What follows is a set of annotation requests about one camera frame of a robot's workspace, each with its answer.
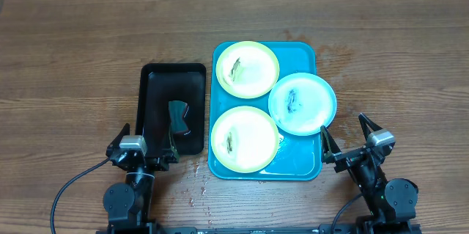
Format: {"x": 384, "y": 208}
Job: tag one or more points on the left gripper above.
{"x": 162, "y": 164}

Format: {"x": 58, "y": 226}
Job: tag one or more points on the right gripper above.
{"x": 330, "y": 152}

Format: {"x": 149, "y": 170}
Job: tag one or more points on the light blue plate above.
{"x": 301, "y": 103}

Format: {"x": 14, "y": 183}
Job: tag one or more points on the yellow-green plate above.
{"x": 244, "y": 139}
{"x": 247, "y": 69}

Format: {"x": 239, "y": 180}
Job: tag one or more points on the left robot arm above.
{"x": 127, "y": 204}

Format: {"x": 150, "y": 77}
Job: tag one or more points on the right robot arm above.
{"x": 391, "y": 203}

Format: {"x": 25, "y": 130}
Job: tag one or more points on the black plastic tray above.
{"x": 164, "y": 82}

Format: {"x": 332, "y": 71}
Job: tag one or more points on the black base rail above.
{"x": 256, "y": 230}

